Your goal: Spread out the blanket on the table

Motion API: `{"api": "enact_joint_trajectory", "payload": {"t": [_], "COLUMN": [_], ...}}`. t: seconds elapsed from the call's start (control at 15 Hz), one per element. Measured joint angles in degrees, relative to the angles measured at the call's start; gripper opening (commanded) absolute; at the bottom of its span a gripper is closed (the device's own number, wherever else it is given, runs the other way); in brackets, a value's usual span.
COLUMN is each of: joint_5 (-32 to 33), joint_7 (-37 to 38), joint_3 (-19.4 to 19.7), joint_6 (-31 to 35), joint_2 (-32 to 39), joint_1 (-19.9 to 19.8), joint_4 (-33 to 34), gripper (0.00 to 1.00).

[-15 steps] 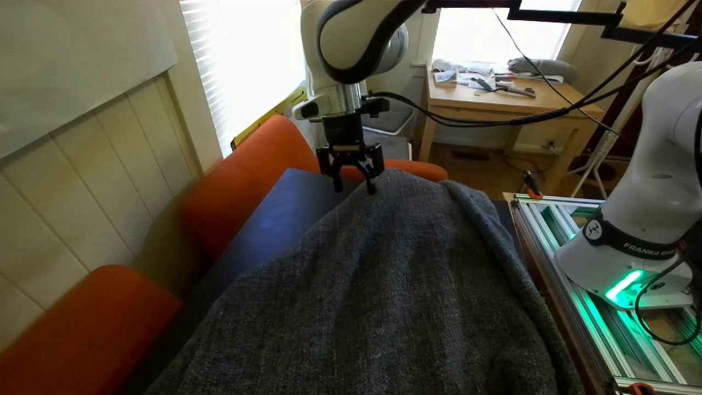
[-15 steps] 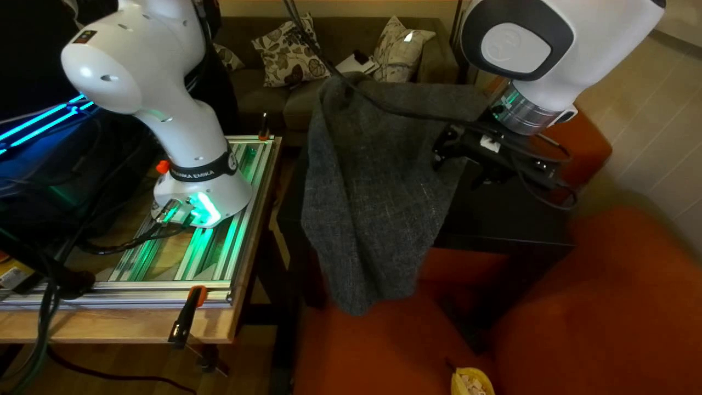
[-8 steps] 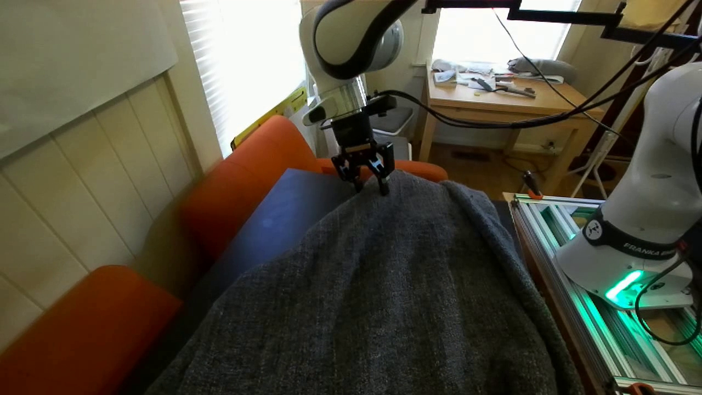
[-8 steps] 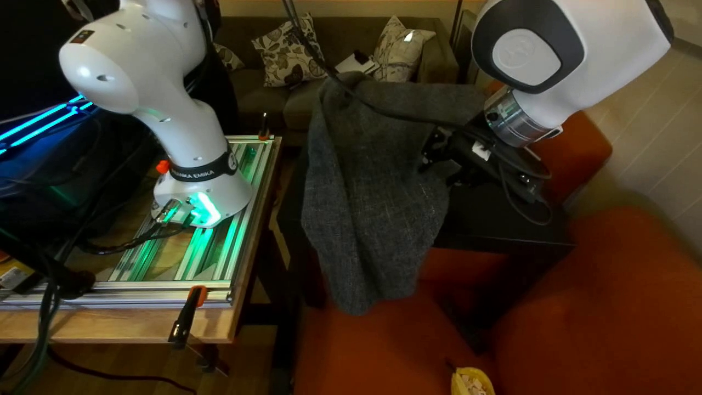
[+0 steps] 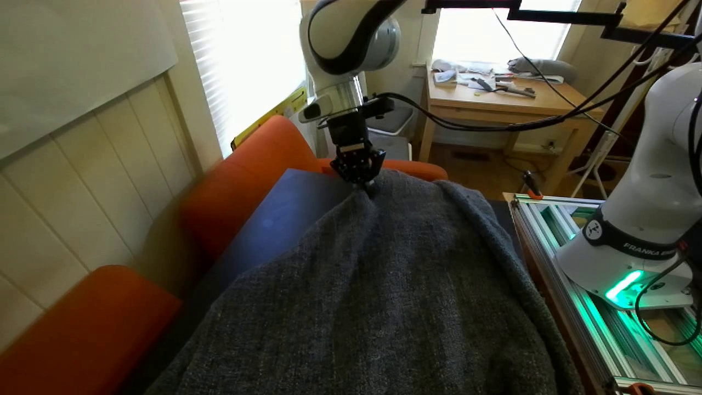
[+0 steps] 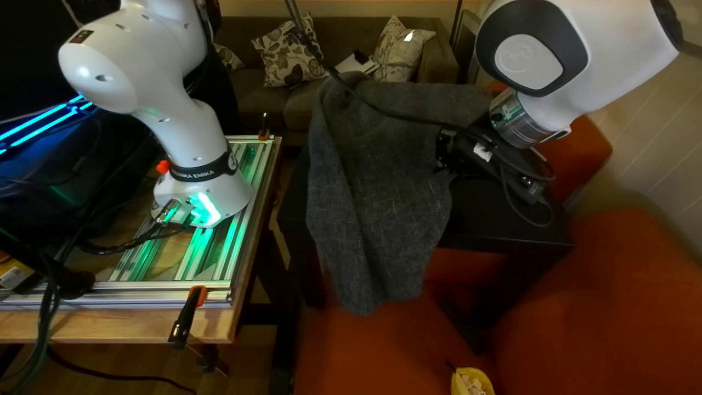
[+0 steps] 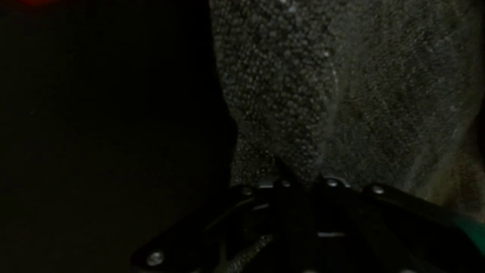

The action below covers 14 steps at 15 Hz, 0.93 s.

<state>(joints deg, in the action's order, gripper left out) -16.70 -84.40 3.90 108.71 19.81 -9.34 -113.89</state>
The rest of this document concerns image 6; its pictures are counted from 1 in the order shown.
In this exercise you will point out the gray knitted blanket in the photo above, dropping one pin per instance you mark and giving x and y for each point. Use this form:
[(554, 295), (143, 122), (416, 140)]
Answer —
[(373, 206)]

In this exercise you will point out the orange upholstered armchair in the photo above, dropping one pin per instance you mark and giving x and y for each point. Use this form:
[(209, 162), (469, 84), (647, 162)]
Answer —
[(606, 308), (584, 155)]

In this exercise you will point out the yellow crumpled object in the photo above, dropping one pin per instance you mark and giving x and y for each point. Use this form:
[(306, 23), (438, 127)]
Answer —
[(472, 383)]

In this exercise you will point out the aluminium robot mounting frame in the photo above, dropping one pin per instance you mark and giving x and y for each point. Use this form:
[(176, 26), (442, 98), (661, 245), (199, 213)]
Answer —
[(211, 249)]

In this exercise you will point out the orange bar clamp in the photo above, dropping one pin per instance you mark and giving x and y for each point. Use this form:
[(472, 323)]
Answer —
[(188, 311)]

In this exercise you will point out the black low table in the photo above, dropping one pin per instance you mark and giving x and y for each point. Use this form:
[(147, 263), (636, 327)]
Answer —
[(505, 222)]

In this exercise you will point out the wooden workbench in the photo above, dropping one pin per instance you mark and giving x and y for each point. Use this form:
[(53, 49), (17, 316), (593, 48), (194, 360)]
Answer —
[(111, 326)]

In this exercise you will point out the small white box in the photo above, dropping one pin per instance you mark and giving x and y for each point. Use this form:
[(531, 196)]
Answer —
[(357, 65)]

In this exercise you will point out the dark floral pillow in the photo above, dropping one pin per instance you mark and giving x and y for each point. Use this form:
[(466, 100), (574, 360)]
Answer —
[(289, 51)]

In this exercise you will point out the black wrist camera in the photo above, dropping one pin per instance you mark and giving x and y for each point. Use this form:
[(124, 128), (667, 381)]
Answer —
[(528, 188)]

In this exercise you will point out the light leaf pattern pillow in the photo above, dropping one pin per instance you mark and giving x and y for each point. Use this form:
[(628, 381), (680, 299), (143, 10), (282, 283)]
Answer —
[(402, 51)]

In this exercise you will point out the dark picture frame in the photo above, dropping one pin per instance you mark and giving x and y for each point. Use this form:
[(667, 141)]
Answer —
[(461, 51)]

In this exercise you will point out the orange round knob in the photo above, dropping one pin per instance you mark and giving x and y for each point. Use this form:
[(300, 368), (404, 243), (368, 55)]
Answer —
[(163, 167)]

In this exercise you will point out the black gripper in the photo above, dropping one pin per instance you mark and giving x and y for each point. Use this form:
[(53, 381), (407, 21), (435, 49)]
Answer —
[(474, 151)]

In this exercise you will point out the blue lit light bar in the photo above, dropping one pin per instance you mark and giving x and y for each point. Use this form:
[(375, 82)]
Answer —
[(35, 124)]

